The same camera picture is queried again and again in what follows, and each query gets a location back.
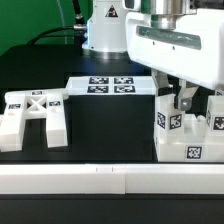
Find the white chair seat part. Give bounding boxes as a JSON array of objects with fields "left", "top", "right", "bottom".
[{"left": 154, "top": 114, "right": 224, "bottom": 162}]

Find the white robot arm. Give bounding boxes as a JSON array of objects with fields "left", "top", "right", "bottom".
[{"left": 82, "top": 0, "right": 224, "bottom": 111}]

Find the white chair back part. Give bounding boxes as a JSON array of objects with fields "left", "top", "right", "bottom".
[{"left": 0, "top": 88, "right": 69, "bottom": 152}]

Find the black cable on base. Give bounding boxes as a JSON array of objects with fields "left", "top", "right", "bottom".
[{"left": 27, "top": 0, "right": 88, "bottom": 46}]

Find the white front rail wall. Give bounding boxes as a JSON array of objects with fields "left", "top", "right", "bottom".
[{"left": 0, "top": 164, "right": 224, "bottom": 194}]

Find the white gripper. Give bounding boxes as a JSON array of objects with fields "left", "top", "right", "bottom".
[{"left": 126, "top": 9, "right": 224, "bottom": 111}]

